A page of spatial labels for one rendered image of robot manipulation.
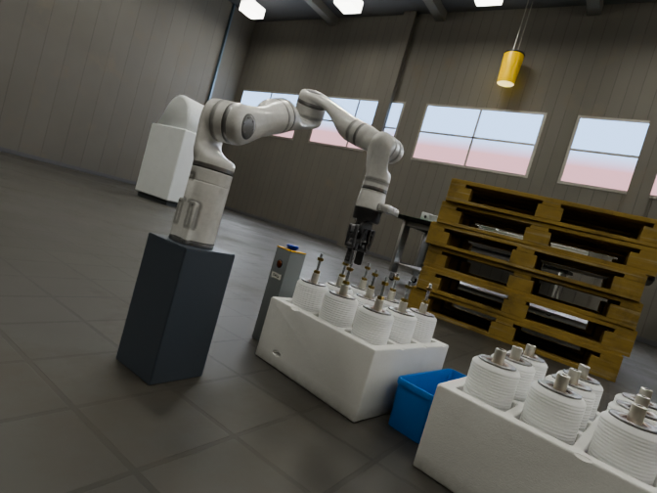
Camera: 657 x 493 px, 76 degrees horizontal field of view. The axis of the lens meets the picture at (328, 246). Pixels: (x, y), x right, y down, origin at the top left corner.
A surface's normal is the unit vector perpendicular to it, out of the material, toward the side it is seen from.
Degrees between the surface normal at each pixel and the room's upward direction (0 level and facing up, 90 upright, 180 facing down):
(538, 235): 90
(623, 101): 90
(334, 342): 90
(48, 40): 90
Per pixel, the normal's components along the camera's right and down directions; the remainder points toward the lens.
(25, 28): 0.79, 0.26
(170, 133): -0.47, -0.08
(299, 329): -0.65, -0.15
